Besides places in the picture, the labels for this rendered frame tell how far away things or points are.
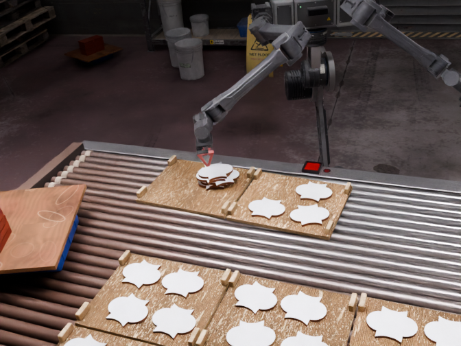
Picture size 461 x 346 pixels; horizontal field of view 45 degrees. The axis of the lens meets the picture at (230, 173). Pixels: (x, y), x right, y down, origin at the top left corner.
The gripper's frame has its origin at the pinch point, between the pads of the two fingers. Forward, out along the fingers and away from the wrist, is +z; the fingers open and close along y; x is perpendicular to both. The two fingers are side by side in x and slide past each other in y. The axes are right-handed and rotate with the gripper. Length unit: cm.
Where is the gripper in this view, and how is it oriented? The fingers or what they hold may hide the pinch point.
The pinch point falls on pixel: (207, 158)
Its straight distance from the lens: 230.7
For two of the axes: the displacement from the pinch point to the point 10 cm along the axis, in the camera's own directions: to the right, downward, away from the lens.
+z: 1.3, 8.5, 5.2
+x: -9.9, 1.4, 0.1
